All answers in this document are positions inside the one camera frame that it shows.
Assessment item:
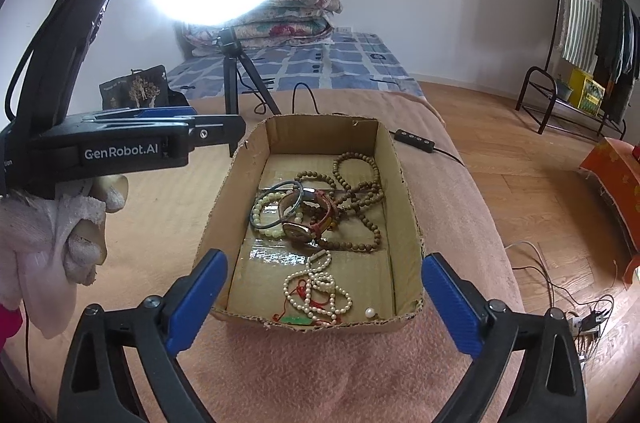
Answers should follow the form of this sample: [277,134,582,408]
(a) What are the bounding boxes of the black snack bag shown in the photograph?
[99,65,189,110]

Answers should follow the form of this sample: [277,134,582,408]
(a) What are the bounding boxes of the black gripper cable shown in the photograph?
[3,0,120,124]

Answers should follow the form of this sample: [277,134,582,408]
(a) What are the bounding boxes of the brown cardboard box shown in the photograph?
[200,115,424,332]

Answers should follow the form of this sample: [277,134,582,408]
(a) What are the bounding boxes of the blue patterned bed sheet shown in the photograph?
[167,33,423,99]

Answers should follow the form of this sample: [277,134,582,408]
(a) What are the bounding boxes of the black camera tripod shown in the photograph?
[217,27,281,115]

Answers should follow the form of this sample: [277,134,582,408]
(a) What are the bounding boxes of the pink sleeve forearm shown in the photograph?
[0,305,23,349]

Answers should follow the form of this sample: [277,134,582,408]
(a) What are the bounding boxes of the black metal clothes rack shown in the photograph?
[515,0,628,142]

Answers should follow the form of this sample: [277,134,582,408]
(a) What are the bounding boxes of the orange red box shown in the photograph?
[579,137,640,287]

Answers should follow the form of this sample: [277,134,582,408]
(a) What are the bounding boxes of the cable inline remote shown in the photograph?
[392,129,464,165]

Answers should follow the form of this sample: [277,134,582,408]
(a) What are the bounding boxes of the red string jade pendant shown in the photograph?
[271,278,354,327]

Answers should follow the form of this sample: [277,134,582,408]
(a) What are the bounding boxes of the brown wooden bead necklace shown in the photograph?
[293,151,388,254]

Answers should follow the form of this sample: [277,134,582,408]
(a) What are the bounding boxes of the left hand white glove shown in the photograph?
[1,175,129,339]

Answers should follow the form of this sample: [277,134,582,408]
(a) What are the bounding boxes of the tangled floor wires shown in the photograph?
[503,239,637,364]

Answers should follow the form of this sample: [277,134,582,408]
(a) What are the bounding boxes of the hanging dark clothes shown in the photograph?
[593,0,639,125]

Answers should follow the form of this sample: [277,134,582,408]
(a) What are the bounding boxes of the gold wristwatch red strap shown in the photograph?
[278,186,340,245]

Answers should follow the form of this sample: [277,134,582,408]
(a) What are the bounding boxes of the cream pearl necklace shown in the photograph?
[282,251,355,328]

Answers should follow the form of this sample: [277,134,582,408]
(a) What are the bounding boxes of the yellow box on rack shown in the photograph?
[568,68,605,115]

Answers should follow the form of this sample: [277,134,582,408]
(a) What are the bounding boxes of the blue thin bangle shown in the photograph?
[250,179,304,230]

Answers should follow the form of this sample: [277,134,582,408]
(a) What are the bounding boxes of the pale green bead bracelet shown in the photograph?
[248,194,305,239]

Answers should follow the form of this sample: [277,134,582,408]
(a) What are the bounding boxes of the striped hanging towel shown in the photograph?
[558,0,602,73]

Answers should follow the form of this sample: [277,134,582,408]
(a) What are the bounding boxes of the folded floral quilt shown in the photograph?
[181,0,343,51]

